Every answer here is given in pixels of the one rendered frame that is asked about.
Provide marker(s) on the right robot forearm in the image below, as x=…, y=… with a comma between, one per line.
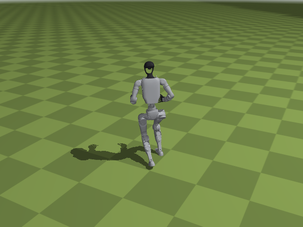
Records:
x=165, y=99

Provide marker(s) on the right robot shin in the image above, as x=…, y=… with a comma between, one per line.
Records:
x=157, y=135

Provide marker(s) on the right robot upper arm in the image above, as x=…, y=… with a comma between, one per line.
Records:
x=163, y=82

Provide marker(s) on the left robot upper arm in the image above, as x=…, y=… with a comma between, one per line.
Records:
x=135, y=90

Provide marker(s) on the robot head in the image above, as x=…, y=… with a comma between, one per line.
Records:
x=149, y=65

